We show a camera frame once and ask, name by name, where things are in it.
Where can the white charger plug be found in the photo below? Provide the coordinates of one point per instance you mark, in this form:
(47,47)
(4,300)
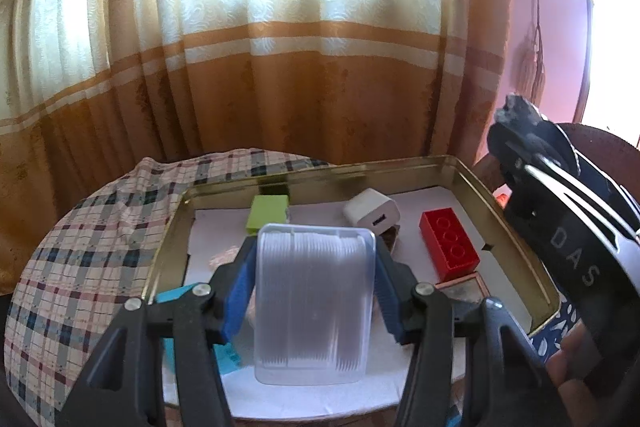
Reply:
(372,209)

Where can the green toy brick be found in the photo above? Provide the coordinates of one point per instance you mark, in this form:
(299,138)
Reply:
(270,212)

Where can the person's right hand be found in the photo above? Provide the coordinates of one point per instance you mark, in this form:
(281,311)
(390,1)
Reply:
(572,359)

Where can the clear plastic box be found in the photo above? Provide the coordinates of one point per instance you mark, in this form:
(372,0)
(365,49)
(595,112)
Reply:
(315,302)

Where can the pink card deck box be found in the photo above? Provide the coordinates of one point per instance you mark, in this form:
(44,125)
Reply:
(465,291)

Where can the cream and orange curtain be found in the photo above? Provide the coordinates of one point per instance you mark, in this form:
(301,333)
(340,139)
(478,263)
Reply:
(200,82)

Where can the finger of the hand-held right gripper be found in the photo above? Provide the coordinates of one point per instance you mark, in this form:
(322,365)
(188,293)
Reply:
(517,132)

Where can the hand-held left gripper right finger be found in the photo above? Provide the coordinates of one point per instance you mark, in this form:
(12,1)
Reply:
(387,302)

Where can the plaid tablecloth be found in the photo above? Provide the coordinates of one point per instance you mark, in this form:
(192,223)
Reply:
(75,257)

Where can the hanging wall tassel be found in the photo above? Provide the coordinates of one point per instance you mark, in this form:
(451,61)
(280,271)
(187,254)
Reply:
(535,57)

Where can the blue toy brick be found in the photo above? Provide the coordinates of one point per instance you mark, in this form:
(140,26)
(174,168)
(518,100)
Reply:
(172,297)

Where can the blue feather-print cloth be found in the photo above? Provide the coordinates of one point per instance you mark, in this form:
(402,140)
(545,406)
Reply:
(555,322)

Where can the red toy brick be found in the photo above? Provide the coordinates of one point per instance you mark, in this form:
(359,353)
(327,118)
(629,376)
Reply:
(450,242)

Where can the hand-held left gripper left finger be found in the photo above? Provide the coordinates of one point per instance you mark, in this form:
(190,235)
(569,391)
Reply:
(240,292)

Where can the gold tin tray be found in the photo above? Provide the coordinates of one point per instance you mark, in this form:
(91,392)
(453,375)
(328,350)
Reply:
(350,172)

